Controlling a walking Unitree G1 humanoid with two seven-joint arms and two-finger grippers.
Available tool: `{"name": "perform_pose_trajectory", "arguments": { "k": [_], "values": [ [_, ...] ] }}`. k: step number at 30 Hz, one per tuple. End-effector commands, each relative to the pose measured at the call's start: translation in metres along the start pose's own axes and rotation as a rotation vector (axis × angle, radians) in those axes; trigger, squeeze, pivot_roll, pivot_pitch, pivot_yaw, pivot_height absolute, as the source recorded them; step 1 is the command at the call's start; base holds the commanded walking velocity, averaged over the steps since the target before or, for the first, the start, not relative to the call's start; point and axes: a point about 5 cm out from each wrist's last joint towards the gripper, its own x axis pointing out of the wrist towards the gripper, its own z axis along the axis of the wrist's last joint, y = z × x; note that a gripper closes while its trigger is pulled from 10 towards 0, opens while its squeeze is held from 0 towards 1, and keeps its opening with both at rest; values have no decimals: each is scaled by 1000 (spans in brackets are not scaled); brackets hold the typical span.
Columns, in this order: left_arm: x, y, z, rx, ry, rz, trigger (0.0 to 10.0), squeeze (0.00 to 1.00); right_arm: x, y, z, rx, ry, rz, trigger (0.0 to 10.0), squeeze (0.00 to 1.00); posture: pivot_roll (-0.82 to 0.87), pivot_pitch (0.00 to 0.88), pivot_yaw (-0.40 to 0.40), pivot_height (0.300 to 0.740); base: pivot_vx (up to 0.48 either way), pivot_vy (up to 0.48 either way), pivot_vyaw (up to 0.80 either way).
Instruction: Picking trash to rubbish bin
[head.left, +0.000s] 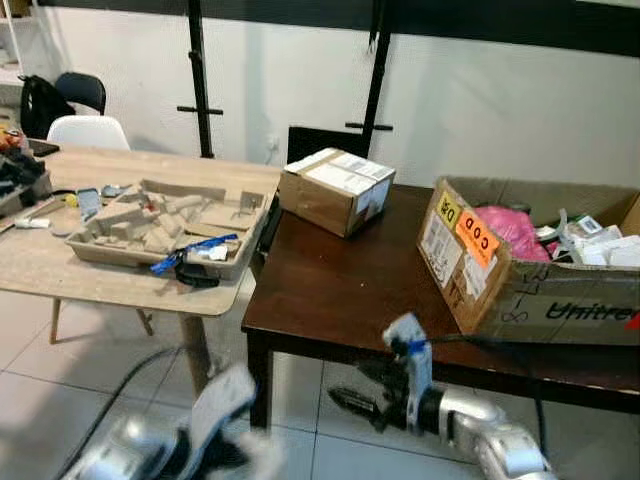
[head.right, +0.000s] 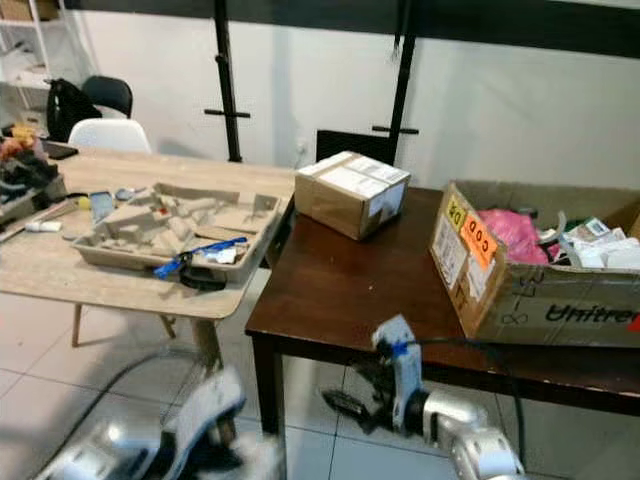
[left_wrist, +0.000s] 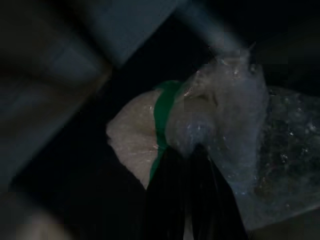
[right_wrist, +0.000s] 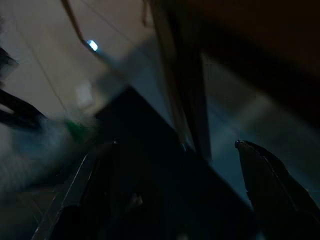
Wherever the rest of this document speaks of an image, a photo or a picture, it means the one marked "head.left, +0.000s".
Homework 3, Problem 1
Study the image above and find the dark brown wooden table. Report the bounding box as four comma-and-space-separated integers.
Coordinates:
242, 183, 640, 433

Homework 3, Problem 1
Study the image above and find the large open cardboard box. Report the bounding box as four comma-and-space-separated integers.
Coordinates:
417, 177, 640, 347

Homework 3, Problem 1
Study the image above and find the small closed cardboard box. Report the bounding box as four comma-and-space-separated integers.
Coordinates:
278, 148, 397, 239

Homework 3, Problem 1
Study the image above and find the black tape roll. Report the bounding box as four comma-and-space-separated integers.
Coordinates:
175, 262, 222, 290

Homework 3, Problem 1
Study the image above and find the pink plastic bag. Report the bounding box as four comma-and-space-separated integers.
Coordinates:
475, 205, 552, 264

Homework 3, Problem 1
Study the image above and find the blue white wrapper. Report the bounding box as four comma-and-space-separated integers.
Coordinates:
150, 233, 242, 277

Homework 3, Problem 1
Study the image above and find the moulded pulp packing tray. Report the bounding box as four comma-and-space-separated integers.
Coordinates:
65, 180, 273, 282

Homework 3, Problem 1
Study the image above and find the black rectangular panel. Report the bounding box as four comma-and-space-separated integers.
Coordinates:
287, 126, 372, 167

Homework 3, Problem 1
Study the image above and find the light wooden table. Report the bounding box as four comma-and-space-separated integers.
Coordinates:
0, 145, 286, 396

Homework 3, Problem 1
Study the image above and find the white plastic packaging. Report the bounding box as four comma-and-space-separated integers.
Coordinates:
558, 213, 640, 270

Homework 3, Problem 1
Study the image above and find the black stand pole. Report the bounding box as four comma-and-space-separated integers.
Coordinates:
345, 0, 394, 157
177, 0, 224, 159

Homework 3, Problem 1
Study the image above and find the black gadget pile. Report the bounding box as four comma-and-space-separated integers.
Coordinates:
0, 150, 53, 217

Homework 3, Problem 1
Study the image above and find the white plastic chair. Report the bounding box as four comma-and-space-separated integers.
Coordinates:
47, 115, 132, 153

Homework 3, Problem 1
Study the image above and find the black office chair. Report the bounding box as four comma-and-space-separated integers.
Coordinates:
55, 72, 107, 117

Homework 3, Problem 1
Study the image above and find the black backpack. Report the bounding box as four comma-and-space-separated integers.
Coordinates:
18, 75, 77, 141

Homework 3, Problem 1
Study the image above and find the white shelf rack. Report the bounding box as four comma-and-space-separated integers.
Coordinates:
0, 0, 53, 83

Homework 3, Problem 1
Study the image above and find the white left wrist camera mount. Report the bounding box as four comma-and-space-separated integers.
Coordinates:
183, 365, 258, 456

